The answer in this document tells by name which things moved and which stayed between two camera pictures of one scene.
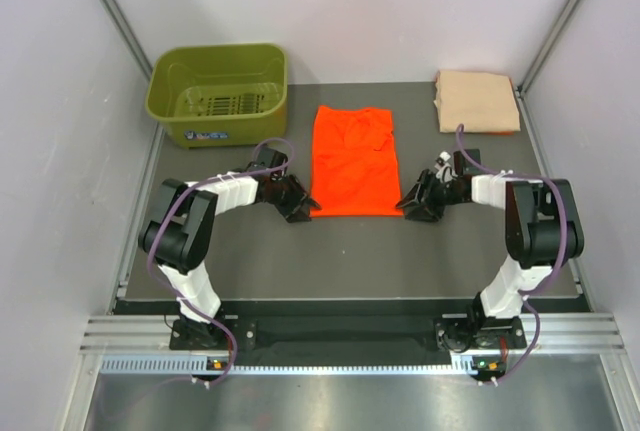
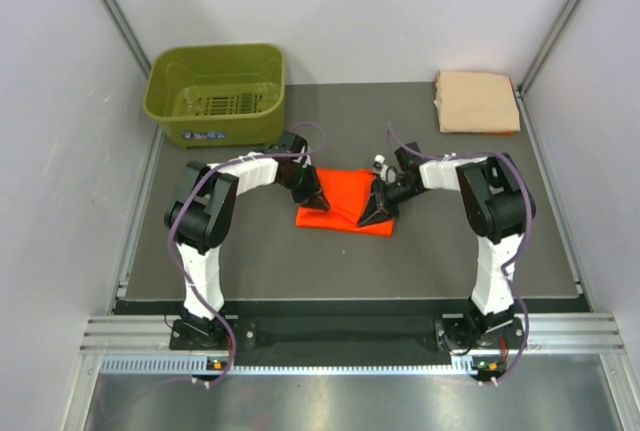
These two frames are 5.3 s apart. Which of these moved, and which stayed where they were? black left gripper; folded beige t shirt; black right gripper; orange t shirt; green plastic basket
Moved: orange t shirt; black right gripper; black left gripper
Stayed: green plastic basket; folded beige t shirt
